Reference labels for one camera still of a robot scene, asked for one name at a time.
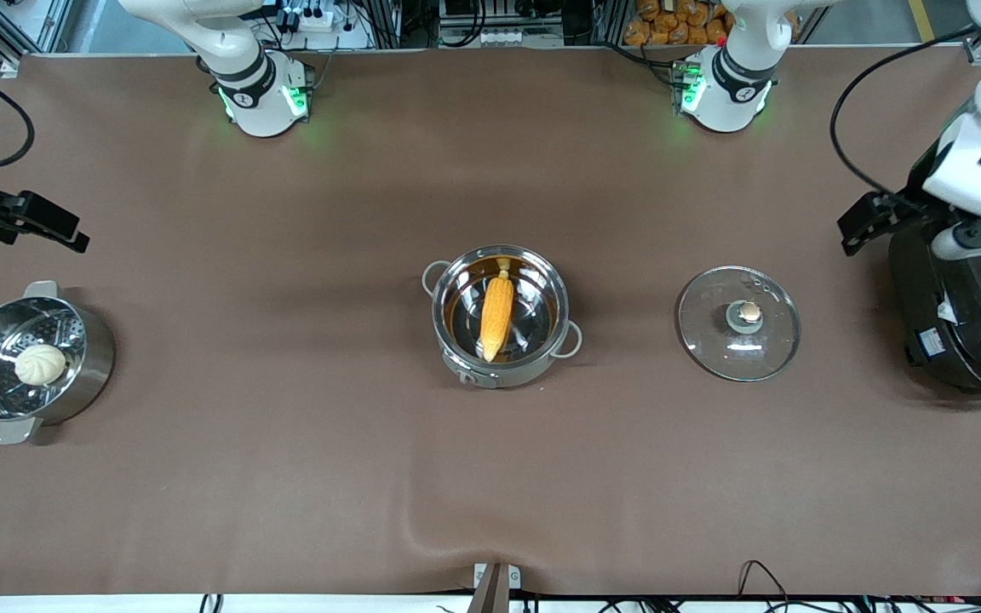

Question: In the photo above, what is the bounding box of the black looped cable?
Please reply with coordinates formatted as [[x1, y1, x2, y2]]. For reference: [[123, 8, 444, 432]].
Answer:
[[737, 559, 791, 599]]

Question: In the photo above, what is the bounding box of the white steamed bun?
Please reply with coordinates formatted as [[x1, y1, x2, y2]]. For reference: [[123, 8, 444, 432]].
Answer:
[[14, 343, 68, 387]]

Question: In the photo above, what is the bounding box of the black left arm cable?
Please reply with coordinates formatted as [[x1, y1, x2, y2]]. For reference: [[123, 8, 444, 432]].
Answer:
[[829, 24, 981, 195]]

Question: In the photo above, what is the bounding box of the perforated steel steamer rack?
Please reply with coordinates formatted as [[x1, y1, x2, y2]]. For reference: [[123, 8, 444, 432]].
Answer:
[[0, 317, 88, 401]]

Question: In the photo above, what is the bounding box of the yellow corn cob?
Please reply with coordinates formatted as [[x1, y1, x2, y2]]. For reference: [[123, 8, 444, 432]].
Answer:
[[479, 257, 515, 363]]

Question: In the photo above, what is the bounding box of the white power strip with plugs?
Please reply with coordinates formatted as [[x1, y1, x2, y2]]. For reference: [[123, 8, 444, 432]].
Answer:
[[280, 0, 372, 50]]

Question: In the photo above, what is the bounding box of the round glass pot lid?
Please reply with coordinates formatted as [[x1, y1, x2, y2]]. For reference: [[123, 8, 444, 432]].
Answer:
[[678, 266, 801, 382]]

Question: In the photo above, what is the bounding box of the white empty power strip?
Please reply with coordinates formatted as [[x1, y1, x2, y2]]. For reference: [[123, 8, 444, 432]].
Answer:
[[472, 28, 542, 47]]

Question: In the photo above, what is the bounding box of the stainless steel steamer pot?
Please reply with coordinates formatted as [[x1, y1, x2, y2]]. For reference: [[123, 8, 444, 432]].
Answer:
[[0, 280, 117, 446]]

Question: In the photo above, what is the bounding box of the brown table mat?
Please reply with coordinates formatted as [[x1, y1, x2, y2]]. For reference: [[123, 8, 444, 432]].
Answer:
[[0, 47, 981, 597]]

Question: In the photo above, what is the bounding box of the bag of orange breads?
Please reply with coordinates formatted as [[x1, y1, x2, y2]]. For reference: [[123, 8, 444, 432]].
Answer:
[[624, 0, 800, 47]]

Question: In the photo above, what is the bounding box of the steel cooking pot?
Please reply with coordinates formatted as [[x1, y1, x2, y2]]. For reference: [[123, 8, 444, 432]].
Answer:
[[422, 245, 584, 390]]

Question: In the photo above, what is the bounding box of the metal table edge bracket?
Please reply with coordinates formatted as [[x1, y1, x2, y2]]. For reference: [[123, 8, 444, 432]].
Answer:
[[472, 562, 522, 613]]

